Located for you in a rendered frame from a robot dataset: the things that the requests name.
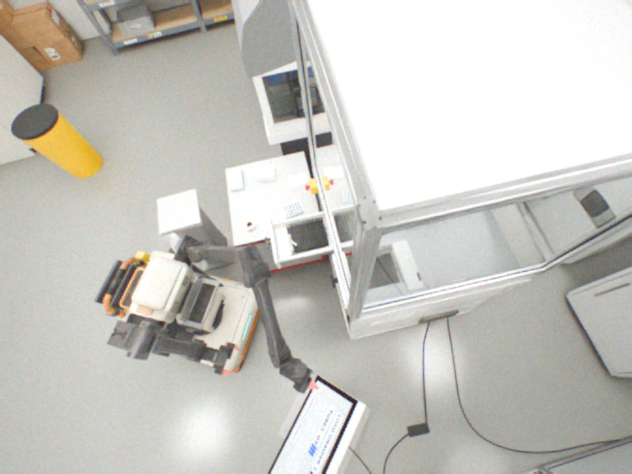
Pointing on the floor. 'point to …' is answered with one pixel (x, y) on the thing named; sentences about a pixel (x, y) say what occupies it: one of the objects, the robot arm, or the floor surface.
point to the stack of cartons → (39, 35)
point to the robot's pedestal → (191, 223)
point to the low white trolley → (269, 204)
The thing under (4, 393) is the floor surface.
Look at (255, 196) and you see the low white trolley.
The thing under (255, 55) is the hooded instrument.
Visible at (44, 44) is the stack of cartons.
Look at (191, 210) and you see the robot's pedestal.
